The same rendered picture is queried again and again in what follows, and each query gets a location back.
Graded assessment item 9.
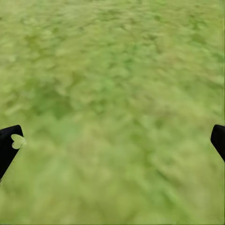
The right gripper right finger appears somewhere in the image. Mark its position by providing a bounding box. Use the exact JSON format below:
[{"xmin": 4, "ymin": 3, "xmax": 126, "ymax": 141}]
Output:
[{"xmin": 210, "ymin": 124, "xmax": 225, "ymax": 161}]

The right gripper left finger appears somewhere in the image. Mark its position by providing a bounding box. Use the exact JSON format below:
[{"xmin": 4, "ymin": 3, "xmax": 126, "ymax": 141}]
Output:
[{"xmin": 0, "ymin": 125, "xmax": 27, "ymax": 180}]

